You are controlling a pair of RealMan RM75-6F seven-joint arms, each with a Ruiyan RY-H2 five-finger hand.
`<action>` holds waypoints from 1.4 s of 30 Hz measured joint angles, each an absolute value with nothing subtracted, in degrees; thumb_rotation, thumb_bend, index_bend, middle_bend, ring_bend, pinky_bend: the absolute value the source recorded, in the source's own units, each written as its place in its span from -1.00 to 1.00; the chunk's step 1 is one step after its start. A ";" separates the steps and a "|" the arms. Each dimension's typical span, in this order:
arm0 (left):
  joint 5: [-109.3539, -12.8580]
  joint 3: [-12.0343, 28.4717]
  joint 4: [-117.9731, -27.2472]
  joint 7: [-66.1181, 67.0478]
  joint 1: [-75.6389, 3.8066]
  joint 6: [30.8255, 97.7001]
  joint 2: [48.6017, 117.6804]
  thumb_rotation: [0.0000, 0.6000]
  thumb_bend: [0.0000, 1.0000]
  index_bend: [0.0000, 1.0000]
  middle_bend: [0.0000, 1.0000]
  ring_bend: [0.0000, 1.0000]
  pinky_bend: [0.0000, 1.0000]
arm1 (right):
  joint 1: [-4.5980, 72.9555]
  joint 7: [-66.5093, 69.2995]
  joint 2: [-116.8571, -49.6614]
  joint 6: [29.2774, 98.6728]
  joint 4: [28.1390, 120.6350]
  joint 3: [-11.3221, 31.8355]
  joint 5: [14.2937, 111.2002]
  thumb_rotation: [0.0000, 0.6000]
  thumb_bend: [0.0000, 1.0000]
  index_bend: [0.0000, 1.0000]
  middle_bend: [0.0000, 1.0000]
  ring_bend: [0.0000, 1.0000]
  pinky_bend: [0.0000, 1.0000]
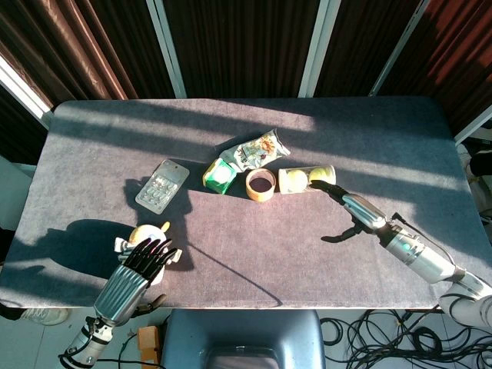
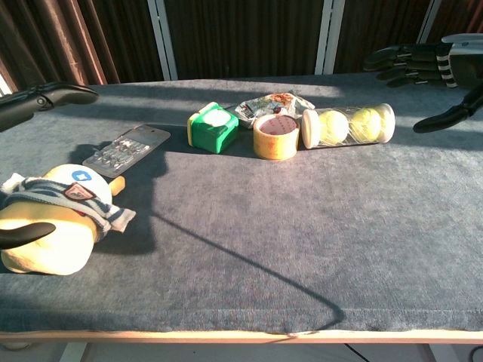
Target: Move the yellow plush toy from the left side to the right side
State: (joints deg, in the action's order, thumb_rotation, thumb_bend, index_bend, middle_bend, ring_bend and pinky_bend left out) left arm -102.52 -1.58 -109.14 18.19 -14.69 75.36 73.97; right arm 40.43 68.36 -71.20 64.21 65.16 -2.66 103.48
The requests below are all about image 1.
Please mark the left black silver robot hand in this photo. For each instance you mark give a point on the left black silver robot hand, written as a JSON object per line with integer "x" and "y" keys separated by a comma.
{"x": 123, "y": 288}

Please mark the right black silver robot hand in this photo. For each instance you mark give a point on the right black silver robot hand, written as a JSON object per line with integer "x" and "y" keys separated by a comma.
{"x": 361, "y": 209}

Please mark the yellow plush toy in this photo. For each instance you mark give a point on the yellow plush toy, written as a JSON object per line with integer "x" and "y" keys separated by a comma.
{"x": 146, "y": 232}

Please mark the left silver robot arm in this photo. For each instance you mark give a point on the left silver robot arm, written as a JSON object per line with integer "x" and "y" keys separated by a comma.
{"x": 86, "y": 342}

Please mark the yellow tennis ball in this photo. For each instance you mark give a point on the yellow tennis ball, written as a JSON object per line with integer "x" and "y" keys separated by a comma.
{"x": 296, "y": 180}
{"x": 321, "y": 175}

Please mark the orange box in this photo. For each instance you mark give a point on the orange box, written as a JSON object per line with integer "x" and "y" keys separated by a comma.
{"x": 148, "y": 340}

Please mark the clear plastic ball tube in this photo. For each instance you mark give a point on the clear plastic ball tube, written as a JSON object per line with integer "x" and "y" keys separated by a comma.
{"x": 282, "y": 182}

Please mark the white sneaker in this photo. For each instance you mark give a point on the white sneaker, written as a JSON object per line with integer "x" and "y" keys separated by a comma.
{"x": 44, "y": 316}

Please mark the yellow tape roll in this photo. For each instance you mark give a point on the yellow tape roll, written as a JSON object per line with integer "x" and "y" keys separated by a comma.
{"x": 260, "y": 194}

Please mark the silver blister pack card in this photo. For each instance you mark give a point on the silver blister pack card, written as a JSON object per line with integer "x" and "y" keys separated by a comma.
{"x": 163, "y": 186}

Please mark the blue grey tablecloth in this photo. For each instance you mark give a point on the blue grey tablecloth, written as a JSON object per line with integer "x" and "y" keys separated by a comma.
{"x": 250, "y": 250}

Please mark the crumpled snack bag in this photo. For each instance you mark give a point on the crumpled snack bag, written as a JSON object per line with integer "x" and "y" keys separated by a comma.
{"x": 253, "y": 150}

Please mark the blue grey robot torso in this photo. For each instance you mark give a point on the blue grey robot torso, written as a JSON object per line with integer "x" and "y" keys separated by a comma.
{"x": 242, "y": 330}

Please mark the green cube box white lid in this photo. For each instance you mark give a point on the green cube box white lid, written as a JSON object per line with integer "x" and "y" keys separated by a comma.
{"x": 220, "y": 177}

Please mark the dark brown curtain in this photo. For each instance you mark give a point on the dark brown curtain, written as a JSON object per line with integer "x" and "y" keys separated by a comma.
{"x": 77, "y": 46}
{"x": 242, "y": 46}
{"x": 453, "y": 57}
{"x": 357, "y": 46}

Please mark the white frame post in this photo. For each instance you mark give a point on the white frame post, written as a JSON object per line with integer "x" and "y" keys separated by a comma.
{"x": 476, "y": 128}
{"x": 19, "y": 88}
{"x": 319, "y": 46}
{"x": 167, "y": 50}
{"x": 396, "y": 50}

